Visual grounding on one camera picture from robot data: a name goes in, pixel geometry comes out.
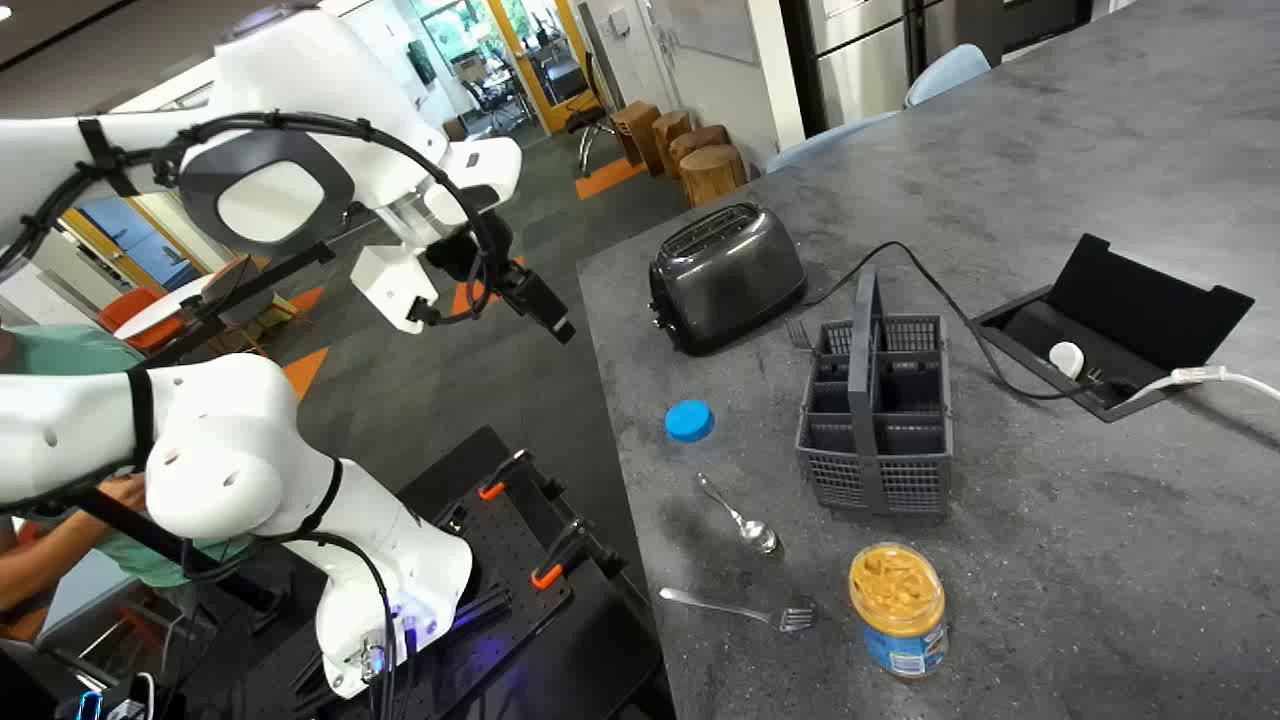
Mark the metal spoon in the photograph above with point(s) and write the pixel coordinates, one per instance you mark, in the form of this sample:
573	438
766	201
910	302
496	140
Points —
759	535

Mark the metal fork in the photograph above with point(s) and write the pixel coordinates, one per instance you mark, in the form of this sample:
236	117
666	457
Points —
784	623

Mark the blue jar lid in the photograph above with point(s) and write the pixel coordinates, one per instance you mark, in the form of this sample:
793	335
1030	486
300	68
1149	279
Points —
689	422

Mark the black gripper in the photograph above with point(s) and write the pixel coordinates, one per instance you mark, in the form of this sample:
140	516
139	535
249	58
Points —
505	279

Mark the grey cutlery basket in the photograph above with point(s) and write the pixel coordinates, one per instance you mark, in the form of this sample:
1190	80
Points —
878	412

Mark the black clamp orange tip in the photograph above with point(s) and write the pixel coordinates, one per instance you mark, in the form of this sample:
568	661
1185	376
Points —
525	491

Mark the black toaster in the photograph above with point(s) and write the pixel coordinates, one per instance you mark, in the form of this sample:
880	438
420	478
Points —
723	279

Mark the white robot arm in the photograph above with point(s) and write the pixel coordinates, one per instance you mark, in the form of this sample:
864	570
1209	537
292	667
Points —
300	132

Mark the light blue chair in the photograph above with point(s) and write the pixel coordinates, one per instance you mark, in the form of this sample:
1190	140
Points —
956	66

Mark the wooden stump stool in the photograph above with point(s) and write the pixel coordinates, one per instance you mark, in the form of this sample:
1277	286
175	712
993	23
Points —
711	175

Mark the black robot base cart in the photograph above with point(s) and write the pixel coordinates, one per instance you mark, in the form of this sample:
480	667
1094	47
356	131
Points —
512	655

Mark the black table outlet box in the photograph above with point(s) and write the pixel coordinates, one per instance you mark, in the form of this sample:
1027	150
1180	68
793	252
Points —
1110	324

